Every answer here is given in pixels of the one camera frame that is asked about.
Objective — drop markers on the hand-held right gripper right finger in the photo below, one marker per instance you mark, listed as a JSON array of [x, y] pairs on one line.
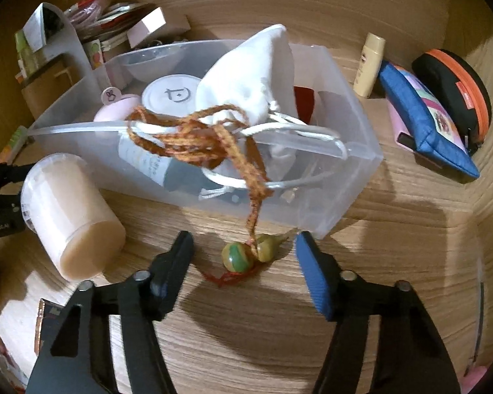
[[316, 275]]

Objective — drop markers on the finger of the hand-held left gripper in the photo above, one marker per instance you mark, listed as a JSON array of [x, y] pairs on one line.
[[4, 174]]

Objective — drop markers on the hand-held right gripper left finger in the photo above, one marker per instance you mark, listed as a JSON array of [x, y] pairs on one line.
[[174, 266]]

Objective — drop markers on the plastic cup of beige drink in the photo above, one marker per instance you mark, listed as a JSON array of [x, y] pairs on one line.
[[74, 213]]

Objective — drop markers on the clear plastic storage box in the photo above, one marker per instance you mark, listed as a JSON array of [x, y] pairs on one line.
[[332, 197]]

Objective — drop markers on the dark bottle with white label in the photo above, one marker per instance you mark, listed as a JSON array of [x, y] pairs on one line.
[[180, 176]]

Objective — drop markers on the pink round jar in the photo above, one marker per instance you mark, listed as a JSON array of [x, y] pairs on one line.
[[121, 108]]

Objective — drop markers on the wooden desktop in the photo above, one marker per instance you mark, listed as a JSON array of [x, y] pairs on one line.
[[246, 336]]

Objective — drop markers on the orange and green tube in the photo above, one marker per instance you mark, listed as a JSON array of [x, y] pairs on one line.
[[14, 141]]

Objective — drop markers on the fruit print box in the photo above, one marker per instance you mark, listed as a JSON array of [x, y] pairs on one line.
[[93, 55]]

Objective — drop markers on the blue zipper pouch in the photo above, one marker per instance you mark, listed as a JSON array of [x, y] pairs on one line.
[[419, 131]]

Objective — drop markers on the stack of paper packets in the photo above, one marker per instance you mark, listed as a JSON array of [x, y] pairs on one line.
[[107, 16]]

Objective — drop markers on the pink box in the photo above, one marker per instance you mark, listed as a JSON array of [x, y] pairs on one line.
[[152, 22]]

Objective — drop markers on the small cream tube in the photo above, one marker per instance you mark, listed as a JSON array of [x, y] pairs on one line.
[[367, 65]]

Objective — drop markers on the black and orange round case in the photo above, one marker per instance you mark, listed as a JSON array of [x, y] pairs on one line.
[[456, 82]]

